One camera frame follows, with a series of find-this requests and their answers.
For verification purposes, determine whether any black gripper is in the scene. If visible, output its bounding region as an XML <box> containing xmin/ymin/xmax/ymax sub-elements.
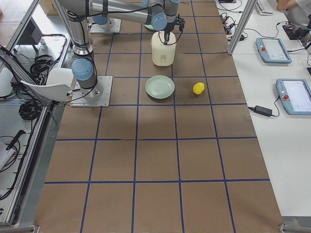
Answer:
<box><xmin>163</xmin><ymin>14</ymin><xmax>185</xmax><ymax>45</ymax></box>

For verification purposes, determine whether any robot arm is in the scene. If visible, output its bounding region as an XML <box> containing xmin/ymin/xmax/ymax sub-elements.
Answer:
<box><xmin>58</xmin><ymin>0</ymin><xmax>185</xmax><ymax>91</ymax></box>
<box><xmin>88</xmin><ymin>0</ymin><xmax>179</xmax><ymax>31</ymax></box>

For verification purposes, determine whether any green plate far side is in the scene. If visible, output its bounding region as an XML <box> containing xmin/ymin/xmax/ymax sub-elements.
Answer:
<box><xmin>144</xmin><ymin>24</ymin><xmax>154</xmax><ymax>31</ymax></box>

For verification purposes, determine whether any green plate near yellow pepper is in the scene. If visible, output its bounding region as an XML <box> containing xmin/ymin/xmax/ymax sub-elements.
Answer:
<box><xmin>145</xmin><ymin>75</ymin><xmax>175</xmax><ymax>99</ymax></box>

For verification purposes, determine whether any yellow bell pepper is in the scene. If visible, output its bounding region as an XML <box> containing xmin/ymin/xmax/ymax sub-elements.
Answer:
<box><xmin>192</xmin><ymin>82</ymin><xmax>205</xmax><ymax>95</ymax></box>

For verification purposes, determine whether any far teach pendant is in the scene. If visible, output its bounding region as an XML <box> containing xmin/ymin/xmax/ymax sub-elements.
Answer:
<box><xmin>256</xmin><ymin>37</ymin><xmax>292</xmax><ymax>64</ymax></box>

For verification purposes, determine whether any teach pendant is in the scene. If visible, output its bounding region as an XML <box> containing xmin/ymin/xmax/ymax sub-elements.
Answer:
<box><xmin>276</xmin><ymin>79</ymin><xmax>311</xmax><ymax>115</ymax></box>
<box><xmin>256</xmin><ymin>37</ymin><xmax>292</xmax><ymax>64</ymax></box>

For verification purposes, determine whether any white chair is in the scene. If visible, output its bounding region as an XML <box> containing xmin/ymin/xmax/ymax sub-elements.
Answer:
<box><xmin>21</xmin><ymin>68</ymin><xmax>74</xmax><ymax>103</ymax></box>

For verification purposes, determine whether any cardboard box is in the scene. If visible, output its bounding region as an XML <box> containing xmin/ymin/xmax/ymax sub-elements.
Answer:
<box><xmin>39</xmin><ymin>0</ymin><xmax>64</xmax><ymax>16</ymax></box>

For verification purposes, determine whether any black power adapter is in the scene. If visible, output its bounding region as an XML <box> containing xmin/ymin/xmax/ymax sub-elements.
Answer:
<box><xmin>254</xmin><ymin>105</ymin><xmax>273</xmax><ymax>117</ymax></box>

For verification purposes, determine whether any brown table mat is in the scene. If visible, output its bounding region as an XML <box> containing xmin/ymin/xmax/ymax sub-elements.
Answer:
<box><xmin>35</xmin><ymin>0</ymin><xmax>282</xmax><ymax>233</ymax></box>

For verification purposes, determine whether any near teach pendant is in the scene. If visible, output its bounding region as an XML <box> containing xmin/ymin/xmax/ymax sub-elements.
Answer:
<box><xmin>276</xmin><ymin>79</ymin><xmax>311</xmax><ymax>115</ymax></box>

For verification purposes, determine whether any white rice cooker orange handle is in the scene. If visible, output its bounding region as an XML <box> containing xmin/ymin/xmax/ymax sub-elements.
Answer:
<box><xmin>151</xmin><ymin>31</ymin><xmax>176</xmax><ymax>67</ymax></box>

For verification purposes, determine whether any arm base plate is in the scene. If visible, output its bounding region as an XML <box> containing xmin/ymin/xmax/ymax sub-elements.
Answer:
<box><xmin>70</xmin><ymin>76</ymin><xmax>113</xmax><ymax>107</ymax></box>
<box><xmin>90</xmin><ymin>18</ymin><xmax>121</xmax><ymax>34</ymax></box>

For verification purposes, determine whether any aluminium frame post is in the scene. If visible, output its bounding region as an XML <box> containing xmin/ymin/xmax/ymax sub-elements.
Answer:
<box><xmin>227</xmin><ymin>0</ymin><xmax>257</xmax><ymax>55</ymax></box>

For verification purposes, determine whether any black cable bundle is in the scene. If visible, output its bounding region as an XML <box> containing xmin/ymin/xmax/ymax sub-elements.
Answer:
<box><xmin>18</xmin><ymin>100</ymin><xmax>39</xmax><ymax>121</ymax></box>

